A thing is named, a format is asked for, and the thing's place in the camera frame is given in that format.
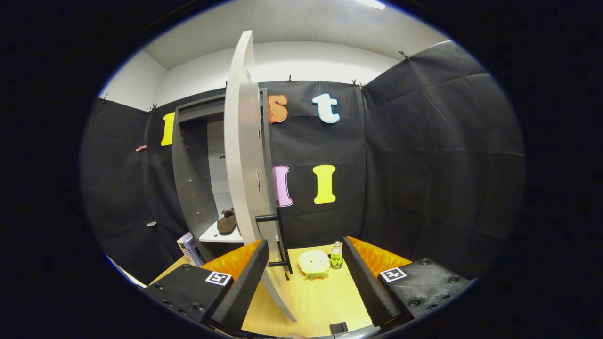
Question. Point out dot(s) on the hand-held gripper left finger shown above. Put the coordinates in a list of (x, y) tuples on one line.
[(245, 292)]

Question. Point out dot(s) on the beige shoe cabinet door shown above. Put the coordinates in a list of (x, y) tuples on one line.
[(240, 165)]

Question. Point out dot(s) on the yellow plush toy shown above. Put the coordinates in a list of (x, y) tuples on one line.
[(314, 263)]

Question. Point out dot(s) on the grey shoe cabinet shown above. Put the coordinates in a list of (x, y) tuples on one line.
[(188, 188)]

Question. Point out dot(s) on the green label bottle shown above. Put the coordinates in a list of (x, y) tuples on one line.
[(336, 256)]

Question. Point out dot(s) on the white yellow book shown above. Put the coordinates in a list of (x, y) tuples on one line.
[(183, 245)]

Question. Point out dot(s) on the long ceiling light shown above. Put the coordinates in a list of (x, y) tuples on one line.
[(372, 4)]

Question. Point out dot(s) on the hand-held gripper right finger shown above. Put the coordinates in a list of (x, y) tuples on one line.
[(365, 287)]

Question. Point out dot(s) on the brown fuzzy shoe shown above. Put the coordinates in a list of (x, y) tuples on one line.
[(226, 222)]

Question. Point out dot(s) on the black backdrop cloth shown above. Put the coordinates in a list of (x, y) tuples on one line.
[(424, 165)]

